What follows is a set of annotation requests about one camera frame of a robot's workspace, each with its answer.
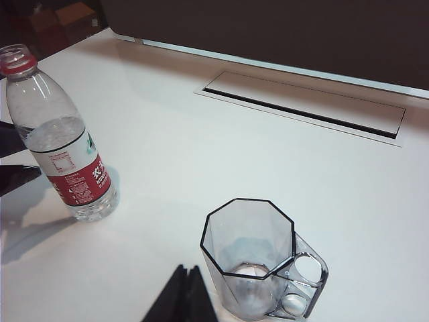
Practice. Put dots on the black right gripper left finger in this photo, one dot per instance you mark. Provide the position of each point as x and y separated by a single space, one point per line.
174 298

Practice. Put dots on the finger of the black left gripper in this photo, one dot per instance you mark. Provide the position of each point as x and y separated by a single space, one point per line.
8 141
15 177

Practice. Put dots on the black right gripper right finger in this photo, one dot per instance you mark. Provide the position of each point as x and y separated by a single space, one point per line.
200 298

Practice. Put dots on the clear water bottle red label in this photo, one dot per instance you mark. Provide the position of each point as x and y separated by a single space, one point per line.
67 161

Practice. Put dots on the grey transparent octagonal cup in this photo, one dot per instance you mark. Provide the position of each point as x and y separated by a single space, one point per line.
248 241

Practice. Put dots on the brown cardboard box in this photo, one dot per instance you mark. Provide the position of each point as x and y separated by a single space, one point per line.
73 16

